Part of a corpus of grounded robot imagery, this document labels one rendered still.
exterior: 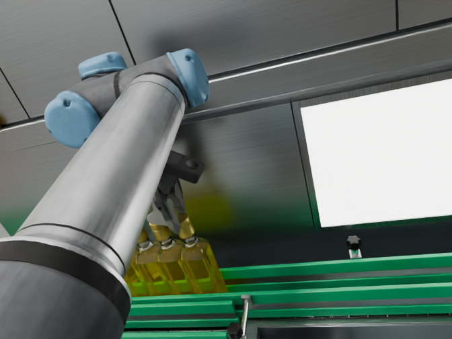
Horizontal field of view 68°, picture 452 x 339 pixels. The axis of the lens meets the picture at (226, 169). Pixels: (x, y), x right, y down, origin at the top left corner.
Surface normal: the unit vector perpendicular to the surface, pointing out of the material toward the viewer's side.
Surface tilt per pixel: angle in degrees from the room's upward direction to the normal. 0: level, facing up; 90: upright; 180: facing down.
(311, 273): 90
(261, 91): 90
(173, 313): 90
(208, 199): 90
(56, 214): 16
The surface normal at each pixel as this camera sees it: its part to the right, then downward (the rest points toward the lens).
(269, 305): -0.16, 0.52
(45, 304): 0.55, -0.55
